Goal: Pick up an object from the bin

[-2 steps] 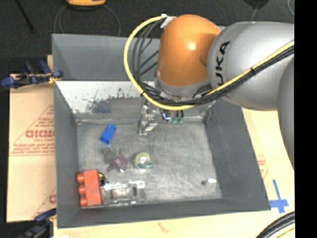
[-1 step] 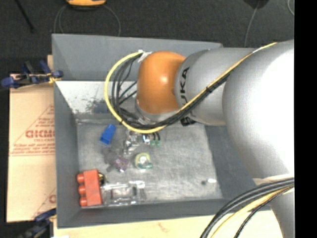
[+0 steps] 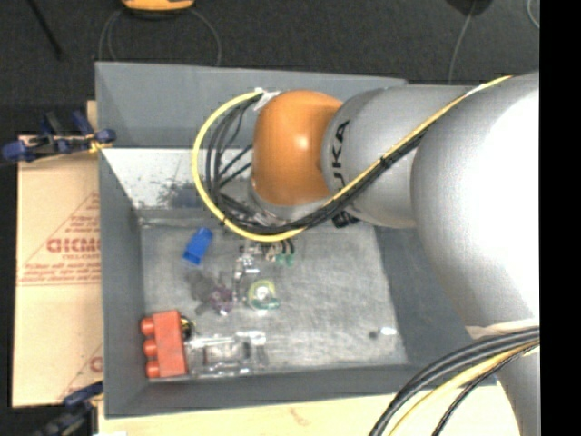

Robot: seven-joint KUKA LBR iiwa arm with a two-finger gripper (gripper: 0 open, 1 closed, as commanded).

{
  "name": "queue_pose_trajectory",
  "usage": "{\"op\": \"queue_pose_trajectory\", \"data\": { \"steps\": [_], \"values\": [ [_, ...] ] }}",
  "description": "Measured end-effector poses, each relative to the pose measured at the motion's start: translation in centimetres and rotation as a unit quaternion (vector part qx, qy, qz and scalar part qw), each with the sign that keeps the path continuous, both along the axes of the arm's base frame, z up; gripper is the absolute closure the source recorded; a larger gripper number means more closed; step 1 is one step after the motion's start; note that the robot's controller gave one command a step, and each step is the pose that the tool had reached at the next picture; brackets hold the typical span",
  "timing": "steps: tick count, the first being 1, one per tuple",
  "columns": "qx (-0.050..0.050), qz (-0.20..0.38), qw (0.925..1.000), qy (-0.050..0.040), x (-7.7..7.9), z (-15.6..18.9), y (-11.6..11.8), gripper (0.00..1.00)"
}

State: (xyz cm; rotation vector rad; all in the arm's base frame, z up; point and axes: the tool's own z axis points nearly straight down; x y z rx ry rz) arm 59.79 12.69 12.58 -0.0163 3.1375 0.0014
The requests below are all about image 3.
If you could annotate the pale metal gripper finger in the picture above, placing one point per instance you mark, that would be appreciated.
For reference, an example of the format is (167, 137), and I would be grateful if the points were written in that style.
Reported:
(252, 270)
(238, 276)

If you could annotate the yellow-green tape roll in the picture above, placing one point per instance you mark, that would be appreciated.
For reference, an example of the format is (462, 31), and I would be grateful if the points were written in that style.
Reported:
(263, 294)

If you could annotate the purple toy figure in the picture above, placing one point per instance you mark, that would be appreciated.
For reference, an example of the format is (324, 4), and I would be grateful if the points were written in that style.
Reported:
(219, 297)

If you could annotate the blue plastic cap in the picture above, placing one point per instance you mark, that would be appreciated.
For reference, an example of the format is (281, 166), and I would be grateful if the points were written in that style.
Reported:
(198, 245)

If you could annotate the yellow and black small object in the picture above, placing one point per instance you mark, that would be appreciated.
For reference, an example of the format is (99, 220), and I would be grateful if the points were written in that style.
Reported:
(187, 326)

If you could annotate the grey metal bin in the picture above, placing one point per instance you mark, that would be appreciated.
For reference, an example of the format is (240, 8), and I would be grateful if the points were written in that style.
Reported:
(327, 289)

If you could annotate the clear plastic box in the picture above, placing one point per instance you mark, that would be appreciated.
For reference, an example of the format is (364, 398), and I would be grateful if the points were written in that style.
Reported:
(227, 353)

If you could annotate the red studded building block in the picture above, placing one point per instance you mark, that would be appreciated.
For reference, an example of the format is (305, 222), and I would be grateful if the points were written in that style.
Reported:
(164, 344)

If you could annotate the brown cardboard board red print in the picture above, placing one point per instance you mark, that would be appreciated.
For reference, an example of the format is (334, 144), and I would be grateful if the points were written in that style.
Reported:
(54, 261)

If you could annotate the black cylinder on white bracket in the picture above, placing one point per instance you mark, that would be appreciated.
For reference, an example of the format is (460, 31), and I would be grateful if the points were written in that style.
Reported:
(344, 220)

